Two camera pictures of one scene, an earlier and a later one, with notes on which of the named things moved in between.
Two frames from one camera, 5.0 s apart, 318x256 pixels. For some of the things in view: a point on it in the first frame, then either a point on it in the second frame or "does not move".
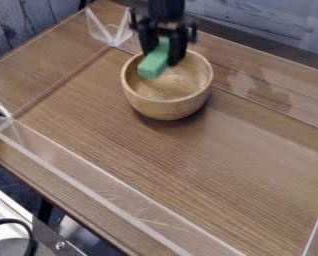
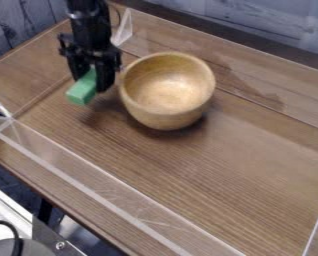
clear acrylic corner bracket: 121,32 does not move
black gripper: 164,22 -> 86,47
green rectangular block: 152,64 -> 84,88
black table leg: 44,211 does not move
